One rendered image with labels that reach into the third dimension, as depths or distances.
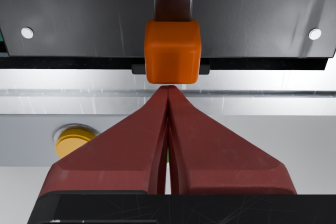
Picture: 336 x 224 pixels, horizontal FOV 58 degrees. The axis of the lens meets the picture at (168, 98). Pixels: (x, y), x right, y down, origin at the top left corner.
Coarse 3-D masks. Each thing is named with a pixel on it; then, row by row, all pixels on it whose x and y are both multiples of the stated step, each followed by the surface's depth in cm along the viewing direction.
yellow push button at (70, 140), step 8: (64, 136) 27; (72, 136) 27; (80, 136) 27; (88, 136) 27; (56, 144) 27; (64, 144) 27; (72, 144) 27; (80, 144) 27; (56, 152) 28; (64, 152) 28
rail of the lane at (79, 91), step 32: (0, 64) 25; (32, 64) 25; (64, 64) 25; (96, 64) 25; (128, 64) 25; (224, 64) 25; (256, 64) 25; (288, 64) 25; (0, 96) 26; (32, 96) 26; (64, 96) 26; (96, 96) 26; (128, 96) 26; (192, 96) 26; (224, 96) 26; (256, 96) 26; (288, 96) 26; (320, 96) 26
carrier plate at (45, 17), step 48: (0, 0) 20; (48, 0) 20; (96, 0) 20; (144, 0) 20; (240, 0) 20; (288, 0) 20; (48, 48) 22; (96, 48) 22; (240, 48) 22; (288, 48) 22
